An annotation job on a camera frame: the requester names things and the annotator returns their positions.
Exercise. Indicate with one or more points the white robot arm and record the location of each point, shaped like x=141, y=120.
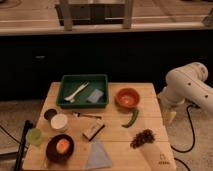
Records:
x=186, y=82

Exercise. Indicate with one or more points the grey sponge in tray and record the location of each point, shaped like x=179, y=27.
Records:
x=95, y=96

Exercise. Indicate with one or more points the white round container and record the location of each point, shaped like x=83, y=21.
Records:
x=59, y=122

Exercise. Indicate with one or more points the wooden table frame background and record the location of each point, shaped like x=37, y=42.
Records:
x=94, y=14

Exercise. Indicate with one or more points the dark grape bunch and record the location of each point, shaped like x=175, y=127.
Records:
x=146, y=136

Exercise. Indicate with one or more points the small dark brush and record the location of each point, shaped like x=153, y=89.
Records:
x=77, y=114

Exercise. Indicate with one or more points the dark brown bowl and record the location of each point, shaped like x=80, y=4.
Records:
x=53, y=155

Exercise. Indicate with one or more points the green plastic tray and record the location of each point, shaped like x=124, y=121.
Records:
x=70, y=83

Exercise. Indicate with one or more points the green cup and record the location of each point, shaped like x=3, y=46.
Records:
x=34, y=137

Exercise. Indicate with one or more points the green chili pepper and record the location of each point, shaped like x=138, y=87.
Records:
x=132, y=120

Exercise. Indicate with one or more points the wooden block with dark side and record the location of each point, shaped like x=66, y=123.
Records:
x=94, y=129

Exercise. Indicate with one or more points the red bowl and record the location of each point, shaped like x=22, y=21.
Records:
x=127, y=98

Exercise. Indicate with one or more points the small dark cup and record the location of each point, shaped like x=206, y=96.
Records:
x=49, y=114

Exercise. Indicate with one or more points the grey folded cloth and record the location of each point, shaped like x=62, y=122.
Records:
x=98, y=157

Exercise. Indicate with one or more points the black pole left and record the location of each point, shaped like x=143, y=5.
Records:
x=28, y=125

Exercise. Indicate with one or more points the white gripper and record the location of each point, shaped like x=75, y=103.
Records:
x=167, y=108

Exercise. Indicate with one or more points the orange fruit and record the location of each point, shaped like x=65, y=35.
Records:
x=62, y=146

